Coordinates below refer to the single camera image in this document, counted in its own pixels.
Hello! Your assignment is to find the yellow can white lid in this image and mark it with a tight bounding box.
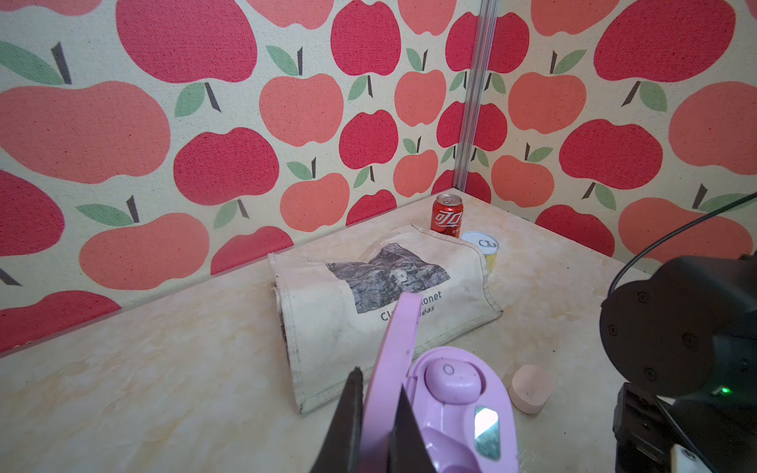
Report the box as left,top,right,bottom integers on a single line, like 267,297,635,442
461,231,500,273

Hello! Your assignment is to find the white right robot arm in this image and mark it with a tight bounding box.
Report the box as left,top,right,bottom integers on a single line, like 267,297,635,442
599,255,756,472

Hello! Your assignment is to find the purple earbud charging case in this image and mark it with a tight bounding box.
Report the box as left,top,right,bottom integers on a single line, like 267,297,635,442
358,293,518,472

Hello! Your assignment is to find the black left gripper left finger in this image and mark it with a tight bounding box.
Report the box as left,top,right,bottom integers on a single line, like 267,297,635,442
311,368,364,473

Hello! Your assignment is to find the right aluminium frame post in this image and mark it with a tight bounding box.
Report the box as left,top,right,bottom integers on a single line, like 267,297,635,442
453,0,499,192

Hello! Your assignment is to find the purple earbud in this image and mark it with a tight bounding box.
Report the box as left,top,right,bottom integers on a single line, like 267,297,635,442
425,359,482,405

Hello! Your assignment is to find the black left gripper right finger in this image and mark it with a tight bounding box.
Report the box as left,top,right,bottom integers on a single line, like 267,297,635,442
388,388,436,473

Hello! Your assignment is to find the red cola can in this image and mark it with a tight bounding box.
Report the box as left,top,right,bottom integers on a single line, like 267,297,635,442
431,193,463,238

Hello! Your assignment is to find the pink earbud charging case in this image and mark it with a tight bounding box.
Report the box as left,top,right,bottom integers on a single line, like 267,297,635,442
508,365,555,415

